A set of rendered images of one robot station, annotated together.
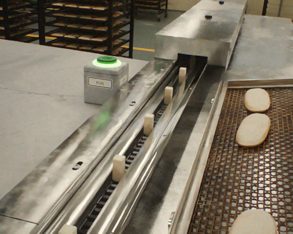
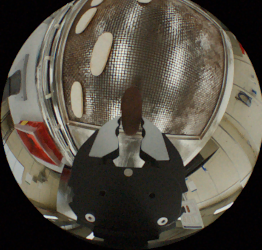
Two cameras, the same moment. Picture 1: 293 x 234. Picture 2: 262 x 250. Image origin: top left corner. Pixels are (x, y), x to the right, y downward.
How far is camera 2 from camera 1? 34 cm
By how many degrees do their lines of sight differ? 99
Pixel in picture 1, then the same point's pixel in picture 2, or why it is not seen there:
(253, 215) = (74, 88)
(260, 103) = (96, 2)
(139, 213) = not seen: hidden behind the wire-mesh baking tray
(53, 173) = (37, 75)
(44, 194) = (38, 84)
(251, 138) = (79, 29)
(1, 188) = not seen: hidden behind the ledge
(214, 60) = not seen: outside the picture
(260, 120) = (88, 14)
